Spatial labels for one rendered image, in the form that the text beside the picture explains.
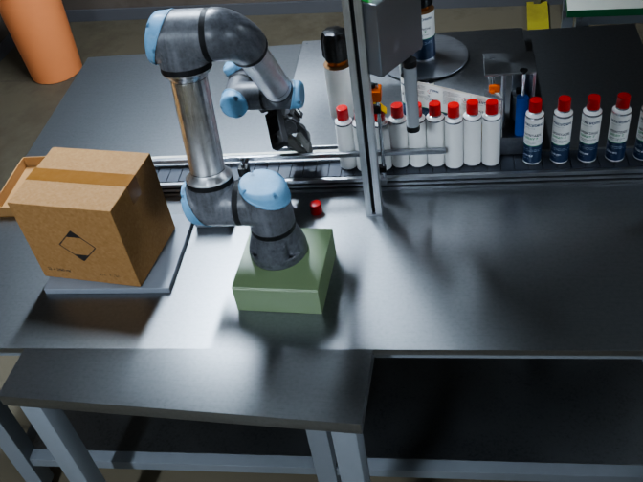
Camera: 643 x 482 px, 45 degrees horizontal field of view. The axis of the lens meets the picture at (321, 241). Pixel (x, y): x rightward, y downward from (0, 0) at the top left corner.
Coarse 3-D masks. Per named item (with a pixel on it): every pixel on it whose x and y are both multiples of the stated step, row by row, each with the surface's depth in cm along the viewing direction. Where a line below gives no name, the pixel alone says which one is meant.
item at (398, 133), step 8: (392, 104) 215; (400, 104) 214; (392, 112) 215; (400, 112) 214; (392, 120) 216; (400, 120) 216; (392, 128) 217; (400, 128) 217; (392, 136) 219; (400, 136) 219; (392, 144) 222; (400, 144) 221; (408, 144) 223; (392, 160) 226; (400, 160) 224; (408, 160) 226; (400, 168) 226
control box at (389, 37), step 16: (368, 0) 177; (384, 0) 177; (400, 0) 181; (416, 0) 186; (368, 16) 178; (384, 16) 179; (400, 16) 184; (416, 16) 189; (368, 32) 181; (384, 32) 181; (400, 32) 186; (416, 32) 191; (368, 48) 185; (384, 48) 183; (400, 48) 188; (416, 48) 194; (368, 64) 188; (384, 64) 186
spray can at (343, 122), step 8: (344, 112) 216; (336, 120) 220; (344, 120) 218; (352, 120) 220; (336, 128) 220; (344, 128) 219; (344, 136) 221; (352, 136) 222; (344, 144) 223; (352, 144) 223; (344, 160) 226; (352, 160) 227; (344, 168) 229; (352, 168) 229
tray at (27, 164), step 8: (24, 160) 259; (32, 160) 259; (40, 160) 258; (16, 168) 254; (24, 168) 259; (32, 168) 259; (16, 176) 254; (24, 176) 257; (8, 184) 249; (16, 184) 254; (0, 192) 245; (8, 192) 249; (0, 200) 245; (8, 200) 248; (0, 208) 240; (8, 208) 239; (0, 216) 242; (8, 216) 242
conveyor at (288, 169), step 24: (168, 168) 241; (264, 168) 235; (288, 168) 234; (312, 168) 232; (336, 168) 231; (408, 168) 226; (432, 168) 226; (480, 168) 222; (504, 168) 221; (528, 168) 219; (552, 168) 218; (576, 168) 217
